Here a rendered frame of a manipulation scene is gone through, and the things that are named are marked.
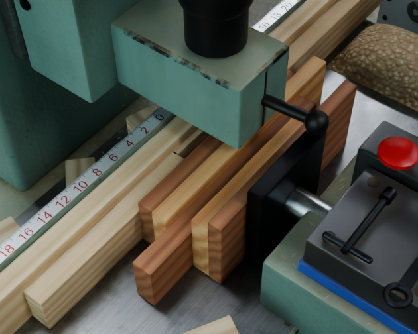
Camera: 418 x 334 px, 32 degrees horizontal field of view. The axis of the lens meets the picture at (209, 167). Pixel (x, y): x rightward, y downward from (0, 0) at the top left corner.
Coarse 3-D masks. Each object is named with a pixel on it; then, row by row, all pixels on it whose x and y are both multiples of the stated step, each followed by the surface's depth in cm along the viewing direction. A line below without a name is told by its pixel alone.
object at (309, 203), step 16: (304, 144) 56; (320, 144) 58; (288, 160) 55; (304, 160) 56; (320, 160) 60; (272, 176) 54; (288, 176) 55; (304, 176) 58; (256, 192) 53; (272, 192) 54; (288, 192) 57; (304, 192) 58; (256, 208) 54; (272, 208) 56; (288, 208) 58; (304, 208) 57; (320, 208) 56; (256, 224) 56; (272, 224) 58; (288, 224) 61; (256, 240) 57; (272, 240) 60; (256, 256) 59
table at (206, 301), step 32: (352, 32) 80; (384, 96) 73; (352, 128) 70; (416, 128) 70; (320, 192) 65; (128, 256) 61; (96, 288) 59; (128, 288) 59; (192, 288) 59; (224, 288) 59; (256, 288) 59; (32, 320) 57; (64, 320) 57; (96, 320) 57; (128, 320) 57; (160, 320) 57; (192, 320) 57; (256, 320) 57
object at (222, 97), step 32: (160, 0) 62; (128, 32) 59; (160, 32) 59; (256, 32) 59; (128, 64) 62; (160, 64) 59; (192, 64) 57; (224, 64) 56; (256, 64) 56; (160, 96) 62; (192, 96) 59; (224, 96) 56; (256, 96) 57; (224, 128) 59; (256, 128) 60
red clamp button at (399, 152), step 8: (384, 144) 52; (392, 144) 52; (400, 144) 52; (408, 144) 52; (384, 152) 52; (392, 152) 52; (400, 152) 52; (408, 152) 52; (416, 152) 52; (384, 160) 52; (392, 160) 52; (400, 160) 51; (408, 160) 51; (416, 160) 52; (392, 168) 52; (400, 168) 52; (408, 168) 52
